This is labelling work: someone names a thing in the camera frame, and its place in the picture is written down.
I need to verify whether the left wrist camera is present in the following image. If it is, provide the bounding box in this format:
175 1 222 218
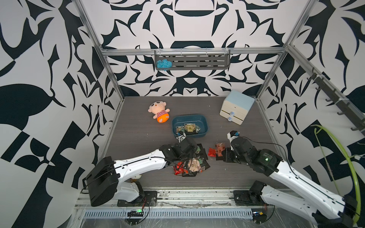
177 133 186 143

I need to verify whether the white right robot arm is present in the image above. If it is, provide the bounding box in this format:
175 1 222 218
225 131 360 228

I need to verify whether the red foil tea bag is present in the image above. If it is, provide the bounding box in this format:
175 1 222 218
173 161 189 176

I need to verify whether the cream blue mini drawer cabinet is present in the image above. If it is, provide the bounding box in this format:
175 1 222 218
220 90 255 125

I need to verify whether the green hose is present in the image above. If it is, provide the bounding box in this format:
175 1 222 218
310 124 362 226

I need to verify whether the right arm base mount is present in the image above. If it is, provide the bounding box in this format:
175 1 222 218
233 190 268 206

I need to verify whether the plush baby doll toy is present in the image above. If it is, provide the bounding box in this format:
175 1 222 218
148 101 170 123

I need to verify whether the beige label tea bag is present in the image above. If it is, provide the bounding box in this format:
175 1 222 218
187 158 205 173

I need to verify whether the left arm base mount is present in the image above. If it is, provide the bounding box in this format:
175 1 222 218
117 191 158 207

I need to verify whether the small red tea bag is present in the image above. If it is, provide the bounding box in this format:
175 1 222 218
208 148 217 158

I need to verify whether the pink label tea bag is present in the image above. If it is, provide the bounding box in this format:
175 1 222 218
215 143 225 158

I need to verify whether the teal plastic storage box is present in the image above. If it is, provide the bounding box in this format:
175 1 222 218
172 114 209 138

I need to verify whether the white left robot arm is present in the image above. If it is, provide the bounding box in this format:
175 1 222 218
84 138 200 207

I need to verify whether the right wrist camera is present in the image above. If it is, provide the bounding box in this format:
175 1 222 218
227 131 240 143

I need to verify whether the dark hook rail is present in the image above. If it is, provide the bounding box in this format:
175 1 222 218
307 67 365 135

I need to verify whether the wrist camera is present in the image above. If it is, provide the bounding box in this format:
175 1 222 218
227 131 240 143
177 133 186 143

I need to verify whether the grey wall shelf rack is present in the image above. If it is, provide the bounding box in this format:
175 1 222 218
154 50 231 71

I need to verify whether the blue scrunchy sponge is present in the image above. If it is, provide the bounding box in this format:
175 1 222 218
156 59 173 71

